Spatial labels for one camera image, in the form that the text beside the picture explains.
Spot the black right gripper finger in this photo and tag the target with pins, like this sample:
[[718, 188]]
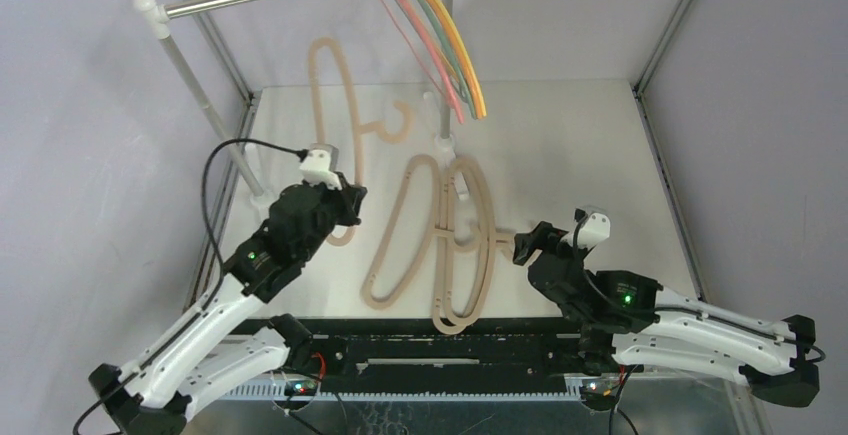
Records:
[[524, 248], [544, 234]]

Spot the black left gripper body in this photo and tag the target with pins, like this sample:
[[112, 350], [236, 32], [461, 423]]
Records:
[[336, 209]]

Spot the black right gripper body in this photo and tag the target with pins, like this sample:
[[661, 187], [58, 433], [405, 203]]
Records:
[[539, 242]]

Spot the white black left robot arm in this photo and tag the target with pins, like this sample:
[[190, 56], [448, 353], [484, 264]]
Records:
[[177, 377]]

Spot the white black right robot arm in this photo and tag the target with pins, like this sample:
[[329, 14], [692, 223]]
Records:
[[627, 321]]

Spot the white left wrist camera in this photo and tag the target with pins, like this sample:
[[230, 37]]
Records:
[[319, 166]]

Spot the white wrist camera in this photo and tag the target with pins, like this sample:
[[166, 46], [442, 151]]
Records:
[[319, 166], [592, 227]]

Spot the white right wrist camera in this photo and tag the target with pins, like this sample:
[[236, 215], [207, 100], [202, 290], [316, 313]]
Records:
[[592, 227]]

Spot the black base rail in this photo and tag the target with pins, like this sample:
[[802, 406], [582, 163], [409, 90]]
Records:
[[415, 326]]

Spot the aluminium frame rail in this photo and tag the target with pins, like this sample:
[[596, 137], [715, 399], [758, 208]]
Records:
[[423, 366]]

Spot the left rack post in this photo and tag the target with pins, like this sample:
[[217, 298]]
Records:
[[155, 17]]

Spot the rack post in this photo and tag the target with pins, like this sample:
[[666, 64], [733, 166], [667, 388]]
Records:
[[444, 139], [155, 17]]

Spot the right rack post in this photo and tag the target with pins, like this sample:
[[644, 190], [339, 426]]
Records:
[[444, 139]]

